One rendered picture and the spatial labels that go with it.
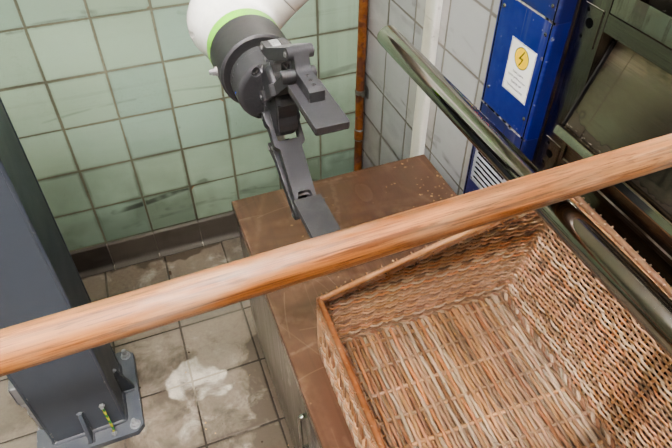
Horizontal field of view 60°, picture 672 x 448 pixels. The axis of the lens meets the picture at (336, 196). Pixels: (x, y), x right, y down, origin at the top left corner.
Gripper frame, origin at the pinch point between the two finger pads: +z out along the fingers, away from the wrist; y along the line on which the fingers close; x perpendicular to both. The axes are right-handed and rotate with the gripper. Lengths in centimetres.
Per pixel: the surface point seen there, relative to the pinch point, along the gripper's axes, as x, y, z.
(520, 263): -48, 51, -20
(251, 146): -19, 83, -116
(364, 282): -15, 44, -21
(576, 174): -19.2, -2.4, 9.0
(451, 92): -19.0, 0.9, -10.6
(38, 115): 39, 58, -117
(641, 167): -25.9, -1.7, 9.8
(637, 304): -17.4, 1.5, 19.9
